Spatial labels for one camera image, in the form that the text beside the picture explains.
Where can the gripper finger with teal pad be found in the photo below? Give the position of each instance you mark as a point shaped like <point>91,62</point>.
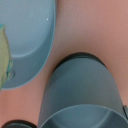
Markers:
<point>6,62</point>

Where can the grey toy pan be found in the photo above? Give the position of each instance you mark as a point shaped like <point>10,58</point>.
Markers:
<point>30,27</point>

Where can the grey toy pot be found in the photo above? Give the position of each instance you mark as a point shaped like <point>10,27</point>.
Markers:
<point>82,93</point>

